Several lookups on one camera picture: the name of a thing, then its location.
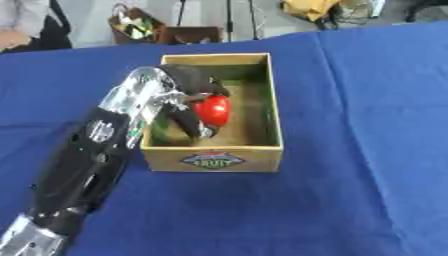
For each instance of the red toy fruit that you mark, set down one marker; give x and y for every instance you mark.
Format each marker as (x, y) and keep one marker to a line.
(213, 110)

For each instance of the yellow bag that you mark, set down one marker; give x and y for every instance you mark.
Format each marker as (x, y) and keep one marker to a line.
(312, 10)

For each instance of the black tripod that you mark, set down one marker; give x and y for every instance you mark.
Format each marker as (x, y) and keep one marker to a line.
(228, 16)

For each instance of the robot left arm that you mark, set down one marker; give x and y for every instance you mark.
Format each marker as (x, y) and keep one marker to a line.
(81, 166)

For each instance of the brown open bag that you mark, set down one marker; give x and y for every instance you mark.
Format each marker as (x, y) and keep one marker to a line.
(151, 30)

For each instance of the tan cardboard box green inside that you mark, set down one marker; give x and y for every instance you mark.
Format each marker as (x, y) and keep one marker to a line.
(245, 133)

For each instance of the person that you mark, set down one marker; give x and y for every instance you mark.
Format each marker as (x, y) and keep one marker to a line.
(29, 26)

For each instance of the black chair base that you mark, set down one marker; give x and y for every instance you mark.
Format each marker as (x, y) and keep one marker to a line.
(423, 10)

